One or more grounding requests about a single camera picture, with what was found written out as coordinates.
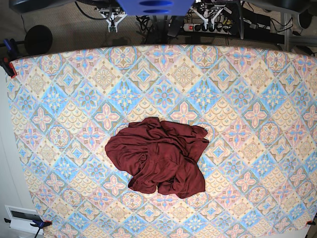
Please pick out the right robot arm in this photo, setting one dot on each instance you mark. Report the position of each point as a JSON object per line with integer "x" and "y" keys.
{"x": 110, "y": 10}

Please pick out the orange clamp lower right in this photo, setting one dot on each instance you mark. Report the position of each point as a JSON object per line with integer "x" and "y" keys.
{"x": 311, "y": 223}

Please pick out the blue orange clamp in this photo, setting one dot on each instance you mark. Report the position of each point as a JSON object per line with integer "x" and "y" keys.
{"x": 12, "y": 52}
{"x": 40, "y": 224}

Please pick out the dark red t-shirt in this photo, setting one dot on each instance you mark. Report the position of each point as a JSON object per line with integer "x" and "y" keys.
{"x": 161, "y": 156}

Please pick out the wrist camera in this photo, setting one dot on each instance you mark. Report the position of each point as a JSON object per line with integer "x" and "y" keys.
{"x": 112, "y": 28}
{"x": 208, "y": 26}

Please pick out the white wall vent box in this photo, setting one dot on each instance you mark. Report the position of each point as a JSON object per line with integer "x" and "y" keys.
{"x": 21, "y": 219}

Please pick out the blue orange clamp lower left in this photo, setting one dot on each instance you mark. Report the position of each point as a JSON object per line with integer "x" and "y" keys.
{"x": 40, "y": 224}

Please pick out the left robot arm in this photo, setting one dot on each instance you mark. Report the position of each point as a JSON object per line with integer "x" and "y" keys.
{"x": 212, "y": 11}

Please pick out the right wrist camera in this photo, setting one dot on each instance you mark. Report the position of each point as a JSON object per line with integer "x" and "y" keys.
{"x": 112, "y": 28}

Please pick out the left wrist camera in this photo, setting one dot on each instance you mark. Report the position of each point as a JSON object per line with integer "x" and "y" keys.
{"x": 208, "y": 26}

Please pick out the white power strip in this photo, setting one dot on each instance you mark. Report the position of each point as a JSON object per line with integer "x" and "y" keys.
{"x": 194, "y": 27}

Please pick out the black round stool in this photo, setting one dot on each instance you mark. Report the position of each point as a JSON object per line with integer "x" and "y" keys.
{"x": 38, "y": 40}

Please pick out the blue orange clamp upper left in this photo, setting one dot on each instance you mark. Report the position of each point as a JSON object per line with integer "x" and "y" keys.
{"x": 12, "y": 52}

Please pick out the patterned tablecloth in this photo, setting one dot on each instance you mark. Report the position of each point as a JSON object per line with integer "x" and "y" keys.
{"x": 258, "y": 106}

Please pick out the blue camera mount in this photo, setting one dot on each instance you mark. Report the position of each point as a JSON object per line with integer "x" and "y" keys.
{"x": 156, "y": 7}

